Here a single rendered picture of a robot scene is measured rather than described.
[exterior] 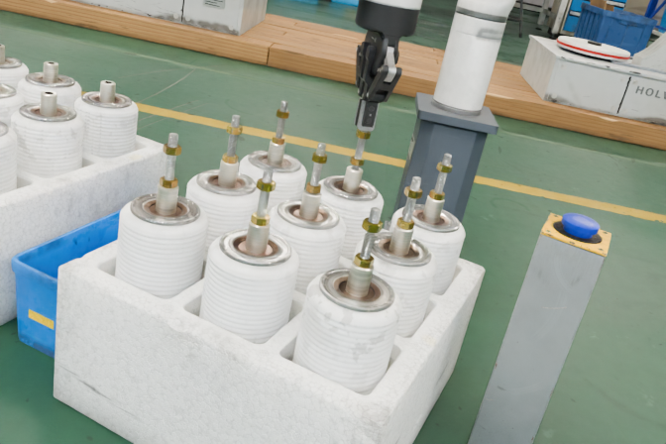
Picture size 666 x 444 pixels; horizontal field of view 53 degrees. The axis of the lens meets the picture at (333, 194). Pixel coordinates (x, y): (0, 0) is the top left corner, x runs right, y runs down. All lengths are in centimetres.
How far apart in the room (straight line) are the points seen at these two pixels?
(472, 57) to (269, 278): 68
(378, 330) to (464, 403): 37
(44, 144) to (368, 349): 56
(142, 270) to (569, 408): 64
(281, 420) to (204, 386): 9
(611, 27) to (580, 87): 244
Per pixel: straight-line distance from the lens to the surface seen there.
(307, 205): 78
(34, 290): 91
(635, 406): 114
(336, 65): 266
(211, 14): 280
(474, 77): 122
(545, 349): 81
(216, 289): 69
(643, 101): 293
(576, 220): 77
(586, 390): 112
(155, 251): 73
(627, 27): 529
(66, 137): 100
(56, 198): 98
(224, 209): 81
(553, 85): 282
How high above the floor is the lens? 58
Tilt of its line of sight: 22 degrees down
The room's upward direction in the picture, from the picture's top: 12 degrees clockwise
